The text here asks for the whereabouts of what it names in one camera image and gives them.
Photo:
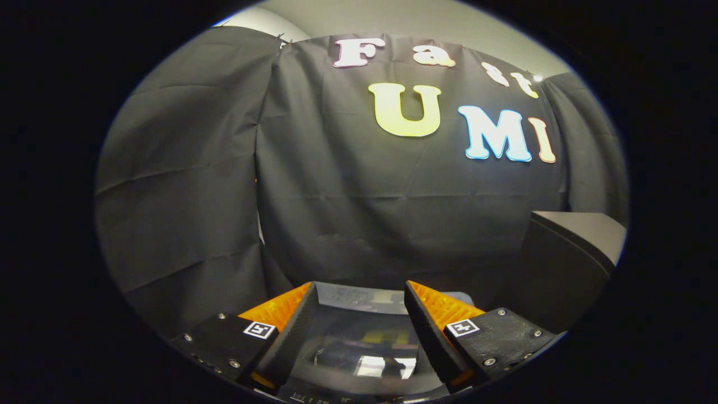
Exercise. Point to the black backdrop cloth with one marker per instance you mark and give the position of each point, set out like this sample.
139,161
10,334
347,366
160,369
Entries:
336,213

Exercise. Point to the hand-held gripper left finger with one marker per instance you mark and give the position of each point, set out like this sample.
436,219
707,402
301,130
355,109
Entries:
294,328

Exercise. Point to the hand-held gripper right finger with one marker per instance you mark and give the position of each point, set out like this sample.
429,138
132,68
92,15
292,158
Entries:
423,328

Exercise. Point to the beige cabinet with dark top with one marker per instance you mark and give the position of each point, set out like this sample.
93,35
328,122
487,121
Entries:
555,264

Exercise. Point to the grey top-load washing machine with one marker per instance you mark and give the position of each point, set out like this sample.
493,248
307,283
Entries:
364,294

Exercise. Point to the dark glass washing machine lid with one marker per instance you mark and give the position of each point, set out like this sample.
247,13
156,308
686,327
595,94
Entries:
359,342

